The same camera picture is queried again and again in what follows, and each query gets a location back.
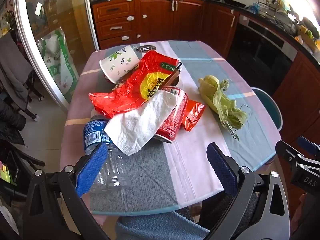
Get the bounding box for black built-in oven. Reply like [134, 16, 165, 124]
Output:
[226, 14, 299, 98]

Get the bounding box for brown wooden kitchen cabinets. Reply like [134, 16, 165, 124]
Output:
[90, 0, 320, 160]

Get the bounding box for green white sack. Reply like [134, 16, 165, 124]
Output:
[37, 29, 79, 103]

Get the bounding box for pink grey checked tablecloth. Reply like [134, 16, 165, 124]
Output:
[59, 41, 282, 217]

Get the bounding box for clear plastic bottle blue label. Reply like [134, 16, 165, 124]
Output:
[83, 115, 130, 194]

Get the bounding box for grey jacket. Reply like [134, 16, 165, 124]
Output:
[0, 31, 34, 110]

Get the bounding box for green corn husks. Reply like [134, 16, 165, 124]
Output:
[198, 75, 248, 140]

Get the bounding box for red soda can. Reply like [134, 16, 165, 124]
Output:
[152, 86, 189, 144]

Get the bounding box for small orange-red snack packet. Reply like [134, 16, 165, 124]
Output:
[180, 99, 206, 132]

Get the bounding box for glass sliding door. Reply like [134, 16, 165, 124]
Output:
[14, 0, 100, 112]

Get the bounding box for black down jacket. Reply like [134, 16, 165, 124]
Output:
[0, 99, 27, 145]

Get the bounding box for floral print paper cup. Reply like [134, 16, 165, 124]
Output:
[99, 45, 140, 83]

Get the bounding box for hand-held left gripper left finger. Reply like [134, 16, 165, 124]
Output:
[21, 142, 110, 240]

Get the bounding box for black office chair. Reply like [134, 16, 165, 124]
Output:
[24, 70, 45, 123]

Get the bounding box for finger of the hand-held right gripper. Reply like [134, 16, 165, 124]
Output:
[276, 140, 304, 165]
[297, 136, 320, 155]

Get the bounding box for wire dish rack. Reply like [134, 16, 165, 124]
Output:
[256, 0, 300, 34]

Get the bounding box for blue cloth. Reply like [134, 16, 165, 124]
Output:
[115, 210, 210, 240]

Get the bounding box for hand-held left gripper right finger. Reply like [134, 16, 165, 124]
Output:
[200, 142, 291, 240]

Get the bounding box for white paper towel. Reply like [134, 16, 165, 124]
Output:
[103, 90, 182, 156]

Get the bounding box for teal waste bin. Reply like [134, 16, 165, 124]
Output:
[250, 87, 283, 132]

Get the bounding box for large red plastic wrapper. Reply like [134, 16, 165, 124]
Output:
[89, 50, 180, 118]

